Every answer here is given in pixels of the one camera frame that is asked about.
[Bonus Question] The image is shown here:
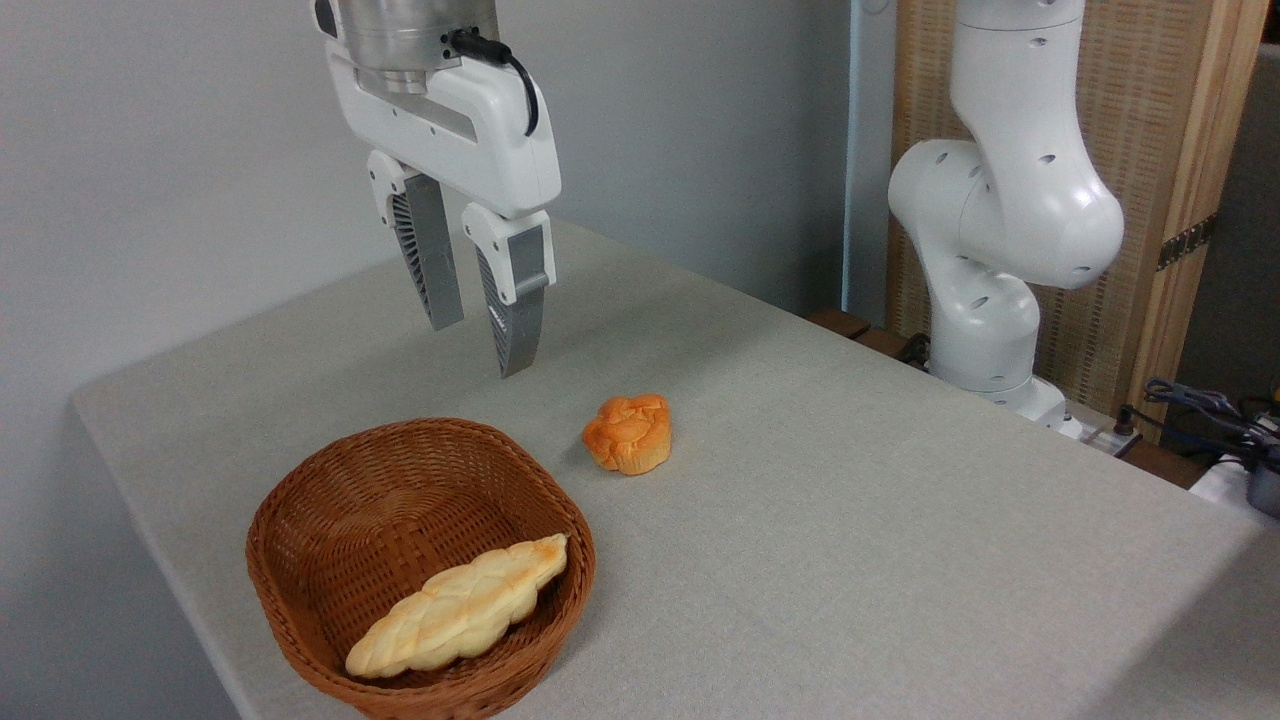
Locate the brown wicker basket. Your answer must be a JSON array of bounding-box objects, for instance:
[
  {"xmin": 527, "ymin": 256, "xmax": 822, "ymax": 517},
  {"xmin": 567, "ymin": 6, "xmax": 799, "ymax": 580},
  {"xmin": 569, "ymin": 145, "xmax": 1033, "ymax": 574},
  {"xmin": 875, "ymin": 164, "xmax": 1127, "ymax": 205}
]
[{"xmin": 246, "ymin": 418, "xmax": 597, "ymax": 720}]

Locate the dark metal screen hinge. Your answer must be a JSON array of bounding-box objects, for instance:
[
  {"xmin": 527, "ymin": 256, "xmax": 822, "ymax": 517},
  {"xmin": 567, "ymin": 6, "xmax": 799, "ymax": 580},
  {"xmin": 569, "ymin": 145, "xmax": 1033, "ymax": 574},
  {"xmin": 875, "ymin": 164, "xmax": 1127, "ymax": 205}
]
[{"xmin": 1157, "ymin": 212, "xmax": 1219, "ymax": 272}]

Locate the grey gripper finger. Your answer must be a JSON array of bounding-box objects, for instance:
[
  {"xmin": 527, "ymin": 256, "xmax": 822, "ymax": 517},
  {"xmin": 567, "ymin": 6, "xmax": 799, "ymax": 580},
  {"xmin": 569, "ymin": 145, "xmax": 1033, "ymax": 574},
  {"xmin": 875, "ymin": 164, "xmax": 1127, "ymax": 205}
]
[
  {"xmin": 461, "ymin": 203, "xmax": 557, "ymax": 379},
  {"xmin": 366, "ymin": 150, "xmax": 466, "ymax": 332}
]

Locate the long braided bread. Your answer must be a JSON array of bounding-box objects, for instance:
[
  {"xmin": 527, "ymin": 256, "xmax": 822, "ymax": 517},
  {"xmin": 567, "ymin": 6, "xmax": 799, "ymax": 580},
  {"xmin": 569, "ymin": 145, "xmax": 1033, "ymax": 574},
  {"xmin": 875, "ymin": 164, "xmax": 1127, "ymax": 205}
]
[{"xmin": 345, "ymin": 533, "xmax": 569, "ymax": 679}]

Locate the white vertical pole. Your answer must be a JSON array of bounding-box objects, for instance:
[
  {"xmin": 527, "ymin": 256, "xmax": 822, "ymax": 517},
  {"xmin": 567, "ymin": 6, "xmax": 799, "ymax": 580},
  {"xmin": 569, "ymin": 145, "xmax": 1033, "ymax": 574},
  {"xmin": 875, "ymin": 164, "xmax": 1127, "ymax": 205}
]
[{"xmin": 842, "ymin": 0, "xmax": 897, "ymax": 326}]

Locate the dark wooden base plank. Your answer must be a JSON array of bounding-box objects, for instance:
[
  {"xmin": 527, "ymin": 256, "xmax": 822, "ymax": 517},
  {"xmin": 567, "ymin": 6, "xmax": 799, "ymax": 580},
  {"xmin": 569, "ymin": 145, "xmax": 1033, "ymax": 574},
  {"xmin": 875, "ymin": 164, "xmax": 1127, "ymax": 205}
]
[{"xmin": 805, "ymin": 308, "xmax": 931, "ymax": 367}]

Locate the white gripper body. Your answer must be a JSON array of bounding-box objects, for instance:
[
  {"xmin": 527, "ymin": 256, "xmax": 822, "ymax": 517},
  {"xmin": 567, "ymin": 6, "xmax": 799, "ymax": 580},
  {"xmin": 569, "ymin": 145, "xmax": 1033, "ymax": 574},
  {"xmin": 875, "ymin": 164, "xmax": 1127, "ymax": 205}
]
[{"xmin": 325, "ymin": 40, "xmax": 563, "ymax": 222}]

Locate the orange muffin bread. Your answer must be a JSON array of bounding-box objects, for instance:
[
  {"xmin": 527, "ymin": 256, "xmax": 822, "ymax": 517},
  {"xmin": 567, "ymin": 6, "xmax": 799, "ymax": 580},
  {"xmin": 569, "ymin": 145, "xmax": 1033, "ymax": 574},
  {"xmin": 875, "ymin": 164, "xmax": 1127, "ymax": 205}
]
[{"xmin": 582, "ymin": 393, "xmax": 673, "ymax": 476}]

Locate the bundle of dark cables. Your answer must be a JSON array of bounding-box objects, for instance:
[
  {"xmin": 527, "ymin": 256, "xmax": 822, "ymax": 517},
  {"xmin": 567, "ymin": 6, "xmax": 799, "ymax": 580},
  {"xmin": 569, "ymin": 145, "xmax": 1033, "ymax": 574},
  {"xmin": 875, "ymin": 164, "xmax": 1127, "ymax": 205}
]
[{"xmin": 1118, "ymin": 378, "xmax": 1280, "ymax": 471}]

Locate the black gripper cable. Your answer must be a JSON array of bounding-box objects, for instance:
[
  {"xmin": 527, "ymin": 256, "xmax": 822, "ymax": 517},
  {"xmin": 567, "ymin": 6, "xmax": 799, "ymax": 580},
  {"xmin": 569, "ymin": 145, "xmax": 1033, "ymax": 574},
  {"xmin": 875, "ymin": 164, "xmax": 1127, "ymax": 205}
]
[{"xmin": 450, "ymin": 28, "xmax": 541, "ymax": 138}]

